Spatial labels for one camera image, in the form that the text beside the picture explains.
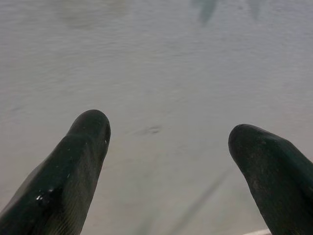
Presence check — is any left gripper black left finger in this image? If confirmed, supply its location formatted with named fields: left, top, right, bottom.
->
left=0, top=109, right=112, bottom=235

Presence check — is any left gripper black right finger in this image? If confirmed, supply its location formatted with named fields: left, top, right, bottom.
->
left=228, top=123, right=313, bottom=235

